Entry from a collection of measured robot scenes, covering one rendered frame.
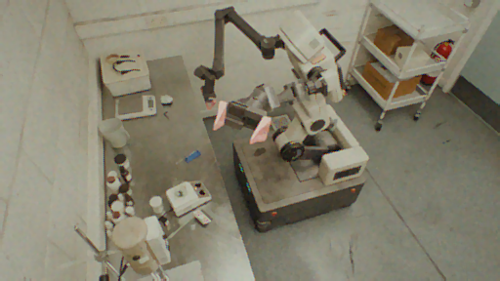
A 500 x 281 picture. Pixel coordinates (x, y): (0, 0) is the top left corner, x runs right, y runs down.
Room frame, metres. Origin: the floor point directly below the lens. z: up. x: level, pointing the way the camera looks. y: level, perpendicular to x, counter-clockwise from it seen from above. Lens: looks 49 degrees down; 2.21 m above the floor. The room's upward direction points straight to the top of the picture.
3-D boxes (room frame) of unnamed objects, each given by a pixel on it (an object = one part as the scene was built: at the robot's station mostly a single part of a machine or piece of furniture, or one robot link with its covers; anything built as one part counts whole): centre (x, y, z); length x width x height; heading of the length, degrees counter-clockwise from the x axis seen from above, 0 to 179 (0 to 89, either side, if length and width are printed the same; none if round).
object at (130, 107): (1.60, 0.76, 0.77); 0.26 x 0.19 x 0.05; 104
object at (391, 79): (2.52, -1.40, 0.59); 0.65 x 0.48 x 0.93; 18
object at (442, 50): (2.85, -2.01, 0.27); 0.16 x 0.14 x 0.53; 108
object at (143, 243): (0.41, 0.33, 1.25); 0.15 x 0.11 x 0.24; 108
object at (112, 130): (1.28, 0.79, 0.82); 0.18 x 0.13 x 0.15; 69
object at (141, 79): (1.92, 0.89, 0.82); 0.37 x 0.31 x 0.14; 21
